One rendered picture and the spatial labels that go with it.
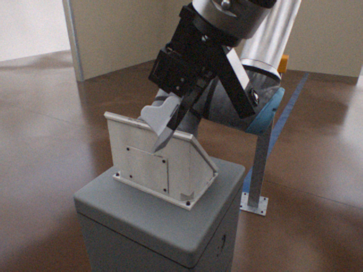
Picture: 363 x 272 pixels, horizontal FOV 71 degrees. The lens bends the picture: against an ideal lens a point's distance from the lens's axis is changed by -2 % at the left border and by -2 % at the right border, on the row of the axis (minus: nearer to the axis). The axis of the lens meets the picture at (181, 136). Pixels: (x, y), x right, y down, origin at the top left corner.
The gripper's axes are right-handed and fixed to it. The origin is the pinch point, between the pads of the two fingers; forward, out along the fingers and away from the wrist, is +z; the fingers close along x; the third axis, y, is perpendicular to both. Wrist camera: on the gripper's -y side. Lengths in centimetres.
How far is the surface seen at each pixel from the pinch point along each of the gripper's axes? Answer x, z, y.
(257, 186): -101, 87, -66
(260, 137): -106, 57, -45
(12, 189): -49, 190, 89
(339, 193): -138, 79, -133
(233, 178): -23.9, 23.8, -22.9
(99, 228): 2.9, 43.8, 3.3
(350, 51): -578, 56, -201
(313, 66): -582, 121, -165
